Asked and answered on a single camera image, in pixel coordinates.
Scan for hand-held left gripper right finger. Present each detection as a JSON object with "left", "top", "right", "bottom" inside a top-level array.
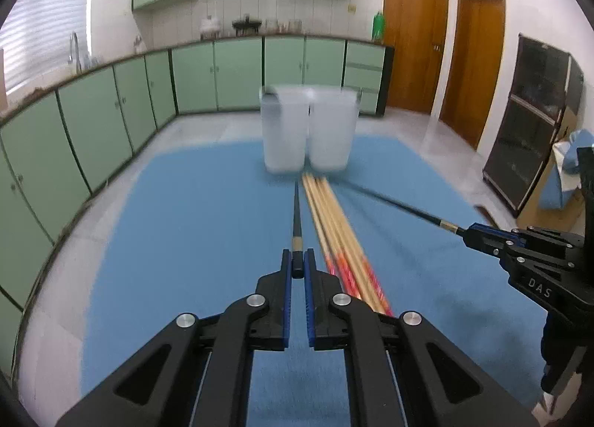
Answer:
[{"left": 304, "top": 248, "right": 534, "bottom": 427}]

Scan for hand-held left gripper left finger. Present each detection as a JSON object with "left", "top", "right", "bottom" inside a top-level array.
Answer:
[{"left": 56, "top": 248, "right": 294, "bottom": 427}]

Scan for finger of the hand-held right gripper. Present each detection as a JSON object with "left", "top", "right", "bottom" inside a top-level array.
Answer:
[
  {"left": 461, "top": 232, "right": 509, "bottom": 258},
  {"left": 466, "top": 222, "right": 527, "bottom": 244}
]

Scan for black chopstick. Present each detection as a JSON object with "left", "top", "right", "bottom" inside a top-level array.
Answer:
[
  {"left": 291, "top": 180, "right": 304, "bottom": 280},
  {"left": 341, "top": 181, "right": 467, "bottom": 233}
]

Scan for wooden chopstick with red end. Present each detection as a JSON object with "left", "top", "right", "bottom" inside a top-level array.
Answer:
[
  {"left": 316, "top": 177, "right": 379, "bottom": 313},
  {"left": 322, "top": 177, "right": 395, "bottom": 317},
  {"left": 301, "top": 175, "right": 336, "bottom": 276},
  {"left": 308, "top": 176, "right": 360, "bottom": 300}
]

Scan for white plastic utensil cup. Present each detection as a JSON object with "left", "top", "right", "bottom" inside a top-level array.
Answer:
[
  {"left": 260, "top": 86, "right": 311, "bottom": 173},
  {"left": 309, "top": 87, "right": 360, "bottom": 171}
]

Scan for blue cloth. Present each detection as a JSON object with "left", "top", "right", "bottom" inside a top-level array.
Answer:
[{"left": 541, "top": 129, "right": 594, "bottom": 209}]

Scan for blue mat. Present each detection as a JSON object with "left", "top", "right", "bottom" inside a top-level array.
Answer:
[{"left": 81, "top": 137, "right": 551, "bottom": 427}]

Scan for black glass cabinet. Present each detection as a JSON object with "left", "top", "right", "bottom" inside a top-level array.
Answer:
[{"left": 483, "top": 32, "right": 585, "bottom": 219}]

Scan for brown wooden door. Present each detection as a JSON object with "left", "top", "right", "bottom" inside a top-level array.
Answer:
[
  {"left": 438, "top": 0, "right": 506, "bottom": 149},
  {"left": 383, "top": 0, "right": 450, "bottom": 114}
]

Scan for green lower kitchen cabinets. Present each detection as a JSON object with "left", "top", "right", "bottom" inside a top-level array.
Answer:
[{"left": 0, "top": 35, "right": 395, "bottom": 344}]

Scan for glass jars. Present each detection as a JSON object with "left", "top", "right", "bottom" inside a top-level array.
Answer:
[{"left": 264, "top": 19, "right": 304, "bottom": 34}]

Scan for black wok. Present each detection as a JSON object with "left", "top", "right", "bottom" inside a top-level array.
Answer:
[{"left": 232, "top": 17, "right": 261, "bottom": 35}]

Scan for metal sink faucet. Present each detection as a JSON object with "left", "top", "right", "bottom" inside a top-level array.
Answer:
[{"left": 69, "top": 32, "right": 84, "bottom": 72}]

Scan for white window blind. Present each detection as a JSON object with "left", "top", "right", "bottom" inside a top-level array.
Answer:
[{"left": 0, "top": 0, "right": 100, "bottom": 94}]

